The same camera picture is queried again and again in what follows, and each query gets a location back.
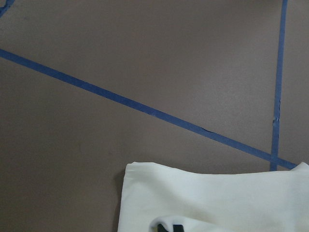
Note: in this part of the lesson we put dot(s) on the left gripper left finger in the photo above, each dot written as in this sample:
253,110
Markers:
161,227

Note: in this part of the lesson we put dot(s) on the brown paper table cover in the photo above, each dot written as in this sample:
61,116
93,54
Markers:
63,150

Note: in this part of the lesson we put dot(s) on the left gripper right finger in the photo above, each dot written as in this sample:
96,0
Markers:
177,227

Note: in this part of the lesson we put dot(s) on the cream long-sleeve cat shirt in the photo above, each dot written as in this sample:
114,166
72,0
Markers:
155,194

